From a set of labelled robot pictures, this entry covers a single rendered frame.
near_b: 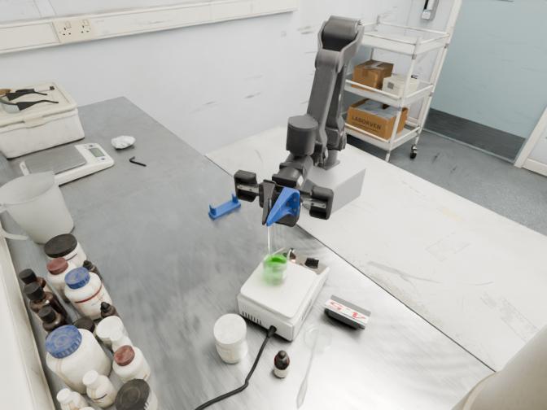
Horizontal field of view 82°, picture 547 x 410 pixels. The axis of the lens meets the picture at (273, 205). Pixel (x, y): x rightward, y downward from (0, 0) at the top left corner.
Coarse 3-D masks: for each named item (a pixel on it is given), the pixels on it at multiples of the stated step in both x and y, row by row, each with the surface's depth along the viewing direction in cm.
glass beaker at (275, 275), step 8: (272, 248) 62; (280, 248) 62; (264, 256) 62; (288, 256) 59; (264, 264) 60; (272, 264) 58; (280, 264) 58; (264, 272) 62; (272, 272) 60; (280, 272) 60; (264, 280) 64; (272, 280) 61; (280, 280) 61
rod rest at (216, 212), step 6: (234, 198) 95; (210, 204) 91; (222, 204) 95; (228, 204) 95; (234, 204) 95; (240, 204) 96; (210, 210) 92; (216, 210) 90; (222, 210) 93; (228, 210) 93; (216, 216) 91
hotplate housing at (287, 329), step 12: (324, 276) 70; (312, 288) 65; (240, 300) 63; (312, 300) 66; (240, 312) 66; (252, 312) 63; (264, 312) 61; (300, 312) 61; (264, 324) 64; (276, 324) 61; (288, 324) 59; (300, 324) 63; (288, 336) 61
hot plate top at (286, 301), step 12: (288, 264) 67; (252, 276) 65; (288, 276) 65; (300, 276) 65; (312, 276) 65; (252, 288) 63; (264, 288) 63; (276, 288) 63; (288, 288) 63; (300, 288) 63; (252, 300) 61; (264, 300) 60; (276, 300) 60; (288, 300) 60; (300, 300) 60; (276, 312) 59; (288, 312) 58
